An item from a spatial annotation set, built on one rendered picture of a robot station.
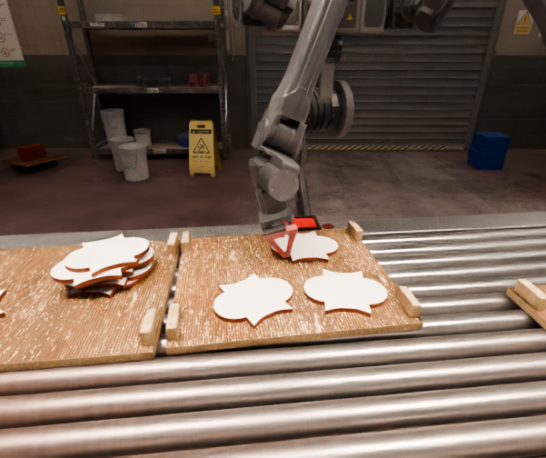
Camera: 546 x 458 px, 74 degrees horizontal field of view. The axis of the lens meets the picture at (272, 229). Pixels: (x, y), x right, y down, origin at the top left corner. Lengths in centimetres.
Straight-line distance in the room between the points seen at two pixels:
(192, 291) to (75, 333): 19
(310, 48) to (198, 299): 47
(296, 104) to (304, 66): 6
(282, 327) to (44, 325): 38
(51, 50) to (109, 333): 555
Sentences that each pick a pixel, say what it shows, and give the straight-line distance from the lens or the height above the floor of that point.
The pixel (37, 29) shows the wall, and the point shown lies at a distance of 610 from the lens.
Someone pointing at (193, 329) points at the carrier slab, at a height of 94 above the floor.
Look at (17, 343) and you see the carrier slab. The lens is 69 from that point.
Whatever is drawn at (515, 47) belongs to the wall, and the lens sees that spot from 610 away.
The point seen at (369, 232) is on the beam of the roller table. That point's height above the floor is 91.
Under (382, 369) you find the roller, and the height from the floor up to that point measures 92.
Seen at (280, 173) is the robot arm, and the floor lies 115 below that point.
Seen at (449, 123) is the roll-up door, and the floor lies 39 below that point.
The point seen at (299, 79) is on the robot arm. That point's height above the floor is 129.
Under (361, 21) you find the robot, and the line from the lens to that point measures 137.
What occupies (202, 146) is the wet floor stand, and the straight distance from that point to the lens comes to 425.
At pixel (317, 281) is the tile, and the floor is 95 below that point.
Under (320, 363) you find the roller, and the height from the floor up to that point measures 91.
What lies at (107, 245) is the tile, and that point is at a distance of 77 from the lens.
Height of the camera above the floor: 133
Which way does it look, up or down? 27 degrees down
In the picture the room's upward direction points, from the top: straight up
